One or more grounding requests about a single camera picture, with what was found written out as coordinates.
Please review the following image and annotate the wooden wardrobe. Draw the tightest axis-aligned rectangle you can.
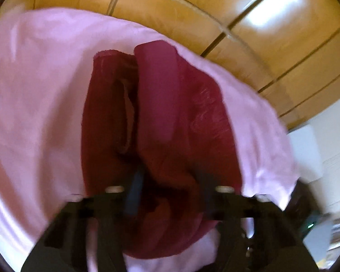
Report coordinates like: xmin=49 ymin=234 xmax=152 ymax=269
xmin=0 ymin=0 xmax=340 ymax=132

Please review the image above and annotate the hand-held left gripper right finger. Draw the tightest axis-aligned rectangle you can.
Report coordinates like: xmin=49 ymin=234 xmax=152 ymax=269
xmin=193 ymin=169 xmax=319 ymax=272

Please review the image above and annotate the pink bedsheet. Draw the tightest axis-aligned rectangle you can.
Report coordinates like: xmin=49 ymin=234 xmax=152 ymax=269
xmin=0 ymin=7 xmax=301 ymax=272

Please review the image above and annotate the maroon long-sleeved shirt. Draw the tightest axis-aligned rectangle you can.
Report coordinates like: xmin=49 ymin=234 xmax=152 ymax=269
xmin=81 ymin=41 xmax=244 ymax=257

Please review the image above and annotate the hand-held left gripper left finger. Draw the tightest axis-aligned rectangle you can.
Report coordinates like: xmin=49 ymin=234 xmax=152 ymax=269
xmin=21 ymin=169 xmax=146 ymax=272

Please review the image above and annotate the white box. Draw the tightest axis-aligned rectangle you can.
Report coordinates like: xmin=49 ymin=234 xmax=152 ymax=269
xmin=286 ymin=110 xmax=340 ymax=213

